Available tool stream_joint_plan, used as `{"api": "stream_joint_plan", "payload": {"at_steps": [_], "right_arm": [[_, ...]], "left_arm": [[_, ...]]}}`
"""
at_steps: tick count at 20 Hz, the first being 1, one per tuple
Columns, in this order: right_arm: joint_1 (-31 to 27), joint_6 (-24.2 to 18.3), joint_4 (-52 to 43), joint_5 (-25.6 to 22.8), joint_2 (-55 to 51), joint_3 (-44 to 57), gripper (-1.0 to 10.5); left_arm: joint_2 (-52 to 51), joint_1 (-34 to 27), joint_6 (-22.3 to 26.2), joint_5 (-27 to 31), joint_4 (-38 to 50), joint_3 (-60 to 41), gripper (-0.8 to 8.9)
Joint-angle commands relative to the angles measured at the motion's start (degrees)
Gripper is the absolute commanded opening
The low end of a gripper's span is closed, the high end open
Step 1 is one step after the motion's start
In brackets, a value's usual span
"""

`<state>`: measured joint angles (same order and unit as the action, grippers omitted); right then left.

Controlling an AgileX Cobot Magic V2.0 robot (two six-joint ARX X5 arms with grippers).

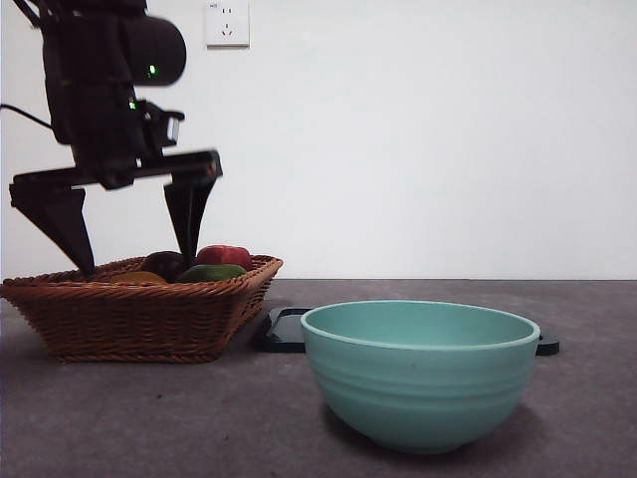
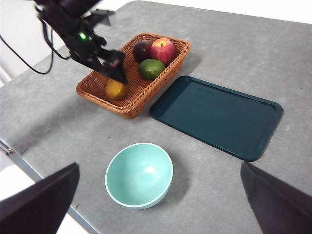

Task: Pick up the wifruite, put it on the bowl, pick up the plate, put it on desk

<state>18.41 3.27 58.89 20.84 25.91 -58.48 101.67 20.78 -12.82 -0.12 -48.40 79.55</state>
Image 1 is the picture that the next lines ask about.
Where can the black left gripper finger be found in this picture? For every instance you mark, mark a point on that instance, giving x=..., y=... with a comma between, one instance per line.
x=189, y=214
x=60, y=219

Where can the teal ribbed bowl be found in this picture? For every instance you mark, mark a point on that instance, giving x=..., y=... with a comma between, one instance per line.
x=423, y=393

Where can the red apple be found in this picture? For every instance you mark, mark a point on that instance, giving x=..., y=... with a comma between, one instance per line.
x=224, y=256

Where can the dark purple plum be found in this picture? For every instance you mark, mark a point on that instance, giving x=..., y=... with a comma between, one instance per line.
x=161, y=264

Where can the green lime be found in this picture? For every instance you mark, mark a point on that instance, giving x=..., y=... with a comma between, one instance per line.
x=211, y=274

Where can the brown wicker basket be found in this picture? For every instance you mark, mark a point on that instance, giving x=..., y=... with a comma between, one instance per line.
x=129, y=318

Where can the dark rectangular tray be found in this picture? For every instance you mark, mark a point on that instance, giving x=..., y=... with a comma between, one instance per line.
x=283, y=333

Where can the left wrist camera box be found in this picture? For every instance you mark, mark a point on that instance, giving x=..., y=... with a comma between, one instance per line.
x=166, y=124

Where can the white wall power socket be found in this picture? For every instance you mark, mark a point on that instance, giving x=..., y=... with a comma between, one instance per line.
x=228, y=25

